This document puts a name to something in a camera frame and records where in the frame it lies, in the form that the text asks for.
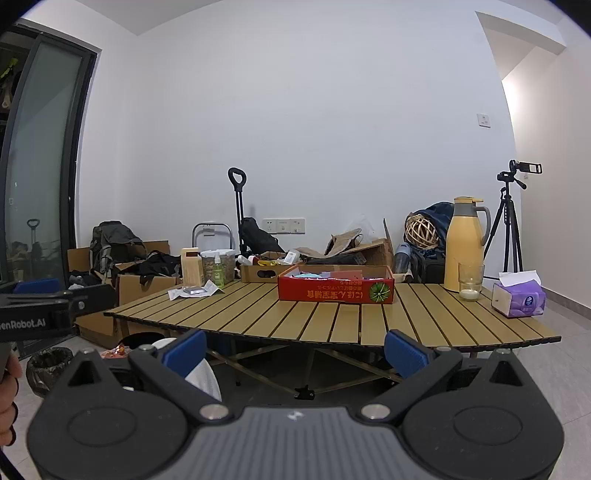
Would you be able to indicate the glass sliding door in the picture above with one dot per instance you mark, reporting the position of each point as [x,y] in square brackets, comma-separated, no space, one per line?
[37,161]

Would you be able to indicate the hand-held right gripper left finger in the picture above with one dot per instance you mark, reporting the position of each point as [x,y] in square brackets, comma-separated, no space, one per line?
[184,353]

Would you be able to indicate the orange snack packet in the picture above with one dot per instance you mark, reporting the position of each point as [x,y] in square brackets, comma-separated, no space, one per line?
[113,353]

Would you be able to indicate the blue grey water bottle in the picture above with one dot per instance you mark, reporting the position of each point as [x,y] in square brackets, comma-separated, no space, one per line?
[402,258]

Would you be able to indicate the white wall outlet panel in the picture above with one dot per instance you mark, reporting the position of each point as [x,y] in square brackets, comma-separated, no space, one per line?
[284,225]

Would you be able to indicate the silver foil pack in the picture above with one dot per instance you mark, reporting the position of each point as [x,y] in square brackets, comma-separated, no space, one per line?
[193,290]

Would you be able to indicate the glass with white candle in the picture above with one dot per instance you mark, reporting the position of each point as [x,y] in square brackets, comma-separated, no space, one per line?
[471,290]

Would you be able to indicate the clear container white lid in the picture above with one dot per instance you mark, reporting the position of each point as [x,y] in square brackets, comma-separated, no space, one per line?
[229,265]

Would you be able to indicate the pile of flattened cardboard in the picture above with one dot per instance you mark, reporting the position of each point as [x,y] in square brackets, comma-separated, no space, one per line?
[376,251]

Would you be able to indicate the brown cardboard tray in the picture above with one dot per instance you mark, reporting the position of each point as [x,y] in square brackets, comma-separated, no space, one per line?
[251,273]

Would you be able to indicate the small white box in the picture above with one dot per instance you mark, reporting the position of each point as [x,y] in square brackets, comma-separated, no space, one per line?
[293,256]

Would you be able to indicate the dark green backpack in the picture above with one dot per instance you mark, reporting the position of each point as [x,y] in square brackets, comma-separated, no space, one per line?
[113,244]

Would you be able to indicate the cardboard box with clothes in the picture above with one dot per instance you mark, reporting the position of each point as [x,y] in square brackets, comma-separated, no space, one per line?
[147,295]

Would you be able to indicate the green pump bottle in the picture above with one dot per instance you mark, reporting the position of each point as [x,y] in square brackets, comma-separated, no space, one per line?
[218,274]

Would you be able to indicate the black trolley bag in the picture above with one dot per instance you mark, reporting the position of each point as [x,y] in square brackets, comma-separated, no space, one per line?
[258,237]

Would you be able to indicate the white wall switch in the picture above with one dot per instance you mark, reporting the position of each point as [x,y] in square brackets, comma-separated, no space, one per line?
[484,120]

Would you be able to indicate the wicker ball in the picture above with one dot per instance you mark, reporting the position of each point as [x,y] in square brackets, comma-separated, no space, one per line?
[421,232]

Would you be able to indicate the beige felt bag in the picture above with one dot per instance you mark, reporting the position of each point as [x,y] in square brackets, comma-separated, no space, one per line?
[344,242]

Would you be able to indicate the red cardboard box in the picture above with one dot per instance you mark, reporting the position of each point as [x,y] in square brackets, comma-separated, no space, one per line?
[323,290]

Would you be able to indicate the person's left hand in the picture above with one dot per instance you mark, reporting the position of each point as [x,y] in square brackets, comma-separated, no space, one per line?
[9,397]

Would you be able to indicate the waste bin with black liner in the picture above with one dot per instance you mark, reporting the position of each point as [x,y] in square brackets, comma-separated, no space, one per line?
[48,369]

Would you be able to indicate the yellow thermos jug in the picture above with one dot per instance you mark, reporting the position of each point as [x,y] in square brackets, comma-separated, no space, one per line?
[464,249]

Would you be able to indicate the black tripod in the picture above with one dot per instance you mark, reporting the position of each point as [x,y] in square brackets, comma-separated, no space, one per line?
[508,221]

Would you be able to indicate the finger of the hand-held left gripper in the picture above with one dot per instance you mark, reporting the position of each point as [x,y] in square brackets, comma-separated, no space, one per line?
[37,286]
[92,297]

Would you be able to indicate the folding table leg frame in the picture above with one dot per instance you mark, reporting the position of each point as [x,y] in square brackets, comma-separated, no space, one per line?
[304,392]

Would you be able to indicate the white paper sheet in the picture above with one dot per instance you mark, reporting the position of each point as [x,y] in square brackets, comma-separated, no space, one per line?
[210,288]

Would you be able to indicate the black clothes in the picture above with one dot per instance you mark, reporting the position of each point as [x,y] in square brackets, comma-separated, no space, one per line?
[159,265]

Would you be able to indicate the metal folding stool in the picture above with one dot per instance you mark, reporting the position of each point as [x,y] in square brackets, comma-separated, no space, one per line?
[198,228]

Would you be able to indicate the beige tall carton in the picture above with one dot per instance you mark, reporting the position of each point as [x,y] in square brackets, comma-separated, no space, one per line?
[191,267]

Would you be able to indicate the purple tissue box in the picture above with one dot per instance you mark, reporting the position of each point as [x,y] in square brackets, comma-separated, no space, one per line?
[519,300]

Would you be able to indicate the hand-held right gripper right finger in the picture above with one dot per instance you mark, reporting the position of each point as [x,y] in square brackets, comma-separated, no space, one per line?
[406,353]

